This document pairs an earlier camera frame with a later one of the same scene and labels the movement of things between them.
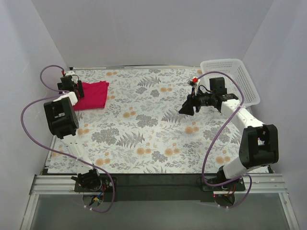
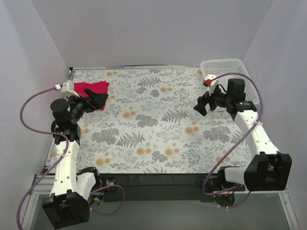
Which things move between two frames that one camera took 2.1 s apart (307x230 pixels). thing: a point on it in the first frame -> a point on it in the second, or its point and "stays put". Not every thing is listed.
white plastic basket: [234, 67] stays put
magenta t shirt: [95, 96] stays put
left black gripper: [79, 88] -> [88, 103]
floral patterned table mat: [140, 130] stays put
